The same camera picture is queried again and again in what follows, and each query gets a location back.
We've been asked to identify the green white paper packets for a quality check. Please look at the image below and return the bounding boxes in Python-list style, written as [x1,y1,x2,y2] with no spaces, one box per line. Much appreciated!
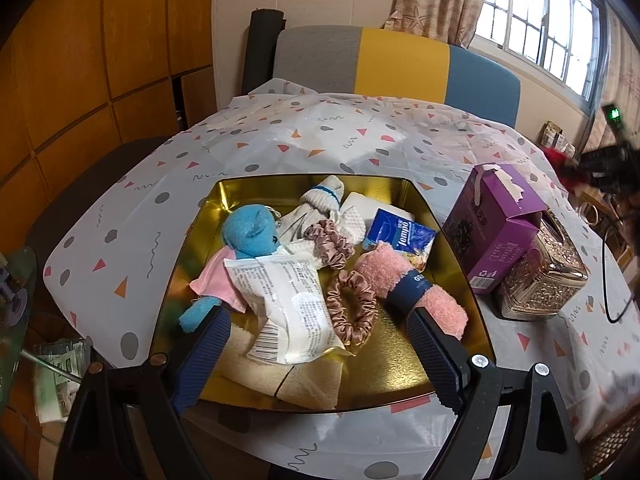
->
[32,340,93,423]

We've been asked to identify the dark grey bedside bench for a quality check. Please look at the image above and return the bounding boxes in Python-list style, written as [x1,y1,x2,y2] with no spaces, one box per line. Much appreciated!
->
[25,137,171,261]

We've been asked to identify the white knit glove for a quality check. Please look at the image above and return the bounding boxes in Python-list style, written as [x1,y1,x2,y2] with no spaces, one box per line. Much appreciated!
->
[277,175,346,241]

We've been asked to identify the cream elastic bandage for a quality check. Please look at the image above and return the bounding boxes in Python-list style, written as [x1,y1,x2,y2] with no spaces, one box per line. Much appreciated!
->
[215,322,346,408]

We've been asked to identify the round glass table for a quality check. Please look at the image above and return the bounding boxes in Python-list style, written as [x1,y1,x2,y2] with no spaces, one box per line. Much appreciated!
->
[0,247,81,411]

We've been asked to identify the ornate gold tissue box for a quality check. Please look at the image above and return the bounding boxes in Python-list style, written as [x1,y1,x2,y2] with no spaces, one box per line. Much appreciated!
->
[492,207,590,321]

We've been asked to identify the grey yellow blue headboard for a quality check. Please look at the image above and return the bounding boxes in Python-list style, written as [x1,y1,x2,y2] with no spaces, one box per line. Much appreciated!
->
[275,25,522,128]

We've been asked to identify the black cable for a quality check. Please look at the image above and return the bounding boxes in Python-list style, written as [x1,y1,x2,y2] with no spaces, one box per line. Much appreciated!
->
[601,195,638,324]

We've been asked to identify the wooden wardrobe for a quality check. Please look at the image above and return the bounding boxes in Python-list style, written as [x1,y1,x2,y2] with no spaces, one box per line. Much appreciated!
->
[0,0,216,191]

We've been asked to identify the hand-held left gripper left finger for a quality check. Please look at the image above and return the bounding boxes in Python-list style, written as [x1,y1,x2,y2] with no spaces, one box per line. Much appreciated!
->
[57,305,232,480]

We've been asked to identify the white patterned bed sheet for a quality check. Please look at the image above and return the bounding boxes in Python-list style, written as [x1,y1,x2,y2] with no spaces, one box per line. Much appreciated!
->
[44,77,640,480]

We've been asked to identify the gold rectangular tin box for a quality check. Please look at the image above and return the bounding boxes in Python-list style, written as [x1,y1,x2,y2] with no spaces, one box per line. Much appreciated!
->
[152,176,497,413]

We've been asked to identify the barred window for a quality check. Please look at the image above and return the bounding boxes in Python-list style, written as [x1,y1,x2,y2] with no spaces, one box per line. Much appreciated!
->
[467,0,608,116]

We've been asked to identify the blue plush toy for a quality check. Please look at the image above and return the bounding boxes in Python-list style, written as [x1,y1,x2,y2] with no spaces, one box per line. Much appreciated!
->
[179,204,281,335]

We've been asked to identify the blue pocket tissue packet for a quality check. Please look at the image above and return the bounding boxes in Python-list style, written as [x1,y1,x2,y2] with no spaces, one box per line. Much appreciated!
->
[361,208,437,271]

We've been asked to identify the white waffle cloth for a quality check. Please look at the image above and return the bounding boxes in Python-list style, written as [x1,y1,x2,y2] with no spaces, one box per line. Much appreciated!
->
[340,191,416,243]

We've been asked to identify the black rolled mat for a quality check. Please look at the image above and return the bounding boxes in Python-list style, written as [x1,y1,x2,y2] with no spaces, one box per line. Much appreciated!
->
[241,8,287,96]

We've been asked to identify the dusty mauve satin scrunchie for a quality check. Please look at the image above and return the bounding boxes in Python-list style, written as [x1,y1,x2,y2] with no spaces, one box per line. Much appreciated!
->
[302,219,353,271]

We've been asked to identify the white plastic packet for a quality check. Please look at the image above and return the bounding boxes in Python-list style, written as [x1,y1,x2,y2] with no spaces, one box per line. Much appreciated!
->
[222,252,353,366]

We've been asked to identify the rose pink satin scrunchie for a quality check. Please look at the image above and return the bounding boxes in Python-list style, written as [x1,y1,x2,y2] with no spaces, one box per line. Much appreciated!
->
[325,270,377,348]

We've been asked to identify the pink fuzzy sock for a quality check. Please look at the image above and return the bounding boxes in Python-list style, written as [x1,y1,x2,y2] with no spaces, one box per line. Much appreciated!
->
[357,241,469,343]

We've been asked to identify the purple cardboard tissue box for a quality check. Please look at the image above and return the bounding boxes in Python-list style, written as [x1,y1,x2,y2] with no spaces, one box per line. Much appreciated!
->
[442,162,547,295]

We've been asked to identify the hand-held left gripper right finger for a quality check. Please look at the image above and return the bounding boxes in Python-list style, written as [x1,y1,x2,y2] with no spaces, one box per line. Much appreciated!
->
[406,307,583,480]

